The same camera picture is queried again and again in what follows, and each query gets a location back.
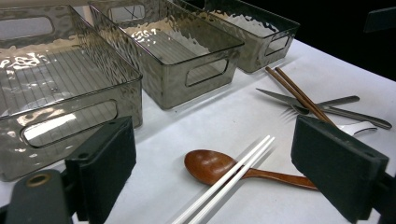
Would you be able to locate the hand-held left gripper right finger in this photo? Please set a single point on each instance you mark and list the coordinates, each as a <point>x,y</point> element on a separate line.
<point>336,165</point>

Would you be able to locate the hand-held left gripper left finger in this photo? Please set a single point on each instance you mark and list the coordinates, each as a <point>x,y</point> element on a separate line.
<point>106,168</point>

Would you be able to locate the white ceramic spoon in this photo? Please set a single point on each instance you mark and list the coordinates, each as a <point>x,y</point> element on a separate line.
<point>358,127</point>

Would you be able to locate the metal table knife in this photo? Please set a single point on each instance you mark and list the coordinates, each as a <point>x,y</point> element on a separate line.
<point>358,115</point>

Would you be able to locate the metal fork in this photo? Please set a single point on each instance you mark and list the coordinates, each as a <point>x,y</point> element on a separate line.
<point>339,100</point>

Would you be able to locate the smoky transparent plastic bin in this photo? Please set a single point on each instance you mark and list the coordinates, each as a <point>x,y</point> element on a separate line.
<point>174,46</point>
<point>255,46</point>
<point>62,77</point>

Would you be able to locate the white chopstick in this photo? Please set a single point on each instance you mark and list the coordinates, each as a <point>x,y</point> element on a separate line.
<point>236,176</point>
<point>224,176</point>

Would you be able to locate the brown wooden spoon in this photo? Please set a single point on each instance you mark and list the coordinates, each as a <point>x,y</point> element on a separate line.
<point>208,165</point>

